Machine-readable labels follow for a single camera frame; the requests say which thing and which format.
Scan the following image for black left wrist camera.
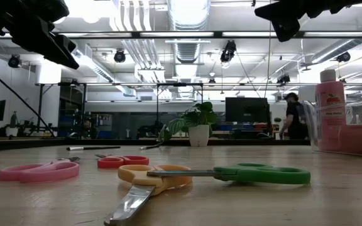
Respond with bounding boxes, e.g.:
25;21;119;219
26;0;70;23

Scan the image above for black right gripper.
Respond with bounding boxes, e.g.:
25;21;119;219
255;0;362;43

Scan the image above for pink-handled scissors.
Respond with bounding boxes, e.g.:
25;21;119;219
0;156;81;184

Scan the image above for clear plastic bin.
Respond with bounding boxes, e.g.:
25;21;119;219
303;95;362;158

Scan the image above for person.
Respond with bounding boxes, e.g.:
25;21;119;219
279;92;308;141
80;118;97;139

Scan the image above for orange-handled scissors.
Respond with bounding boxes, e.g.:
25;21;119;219
104;163;194;226

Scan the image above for black beam with lights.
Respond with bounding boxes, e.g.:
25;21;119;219
0;30;362;40

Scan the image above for black metal table frame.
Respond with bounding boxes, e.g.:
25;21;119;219
0;137;312;153

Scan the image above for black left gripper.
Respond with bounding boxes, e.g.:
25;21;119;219
0;0;80;70

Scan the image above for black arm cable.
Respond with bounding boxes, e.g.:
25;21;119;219
0;60;57;138

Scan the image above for silver ventilation duct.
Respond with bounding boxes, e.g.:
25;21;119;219
168;0;212;63

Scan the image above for green-handled scissors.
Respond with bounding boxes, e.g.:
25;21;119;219
146;162;312;185

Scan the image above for potted green plant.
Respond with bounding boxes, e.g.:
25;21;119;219
157;100;219;148

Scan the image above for pink paint bottle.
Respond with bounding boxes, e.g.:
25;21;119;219
314;68;347;153

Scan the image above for large black monitor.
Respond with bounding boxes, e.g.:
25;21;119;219
224;97;270;124

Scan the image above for red-handled scissors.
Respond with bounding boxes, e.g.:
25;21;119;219
94;153;150;170

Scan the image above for black background table frame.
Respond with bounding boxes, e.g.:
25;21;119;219
36;82;204;139

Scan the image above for black hanging camera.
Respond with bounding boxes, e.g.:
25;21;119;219
336;51;351;63
277;73;292;87
7;53;21;69
220;40;238;63
113;48;127;63

